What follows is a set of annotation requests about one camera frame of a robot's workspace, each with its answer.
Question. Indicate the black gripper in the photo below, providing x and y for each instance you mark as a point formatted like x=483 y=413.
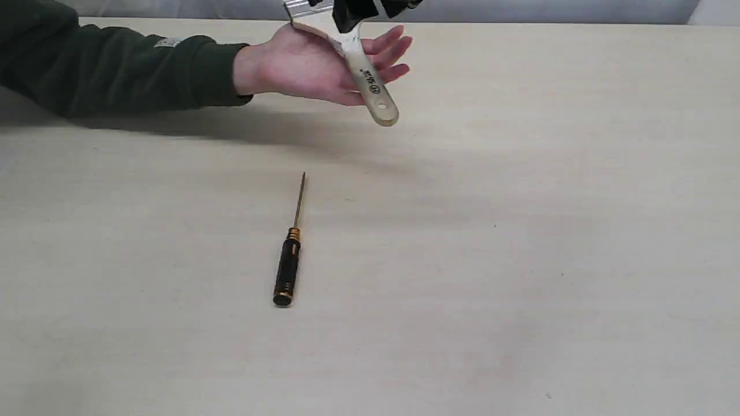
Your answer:
x=347 y=14

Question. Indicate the wide wooden paint brush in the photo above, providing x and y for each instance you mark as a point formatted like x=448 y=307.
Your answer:
x=316 y=17

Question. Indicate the dark green sleeved forearm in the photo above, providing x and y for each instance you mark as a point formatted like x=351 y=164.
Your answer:
x=76 y=70

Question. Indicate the black and gold screwdriver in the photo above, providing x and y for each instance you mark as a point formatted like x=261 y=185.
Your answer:
x=287 y=270

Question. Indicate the open bare human hand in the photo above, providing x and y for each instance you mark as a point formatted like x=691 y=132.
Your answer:
x=296 y=63

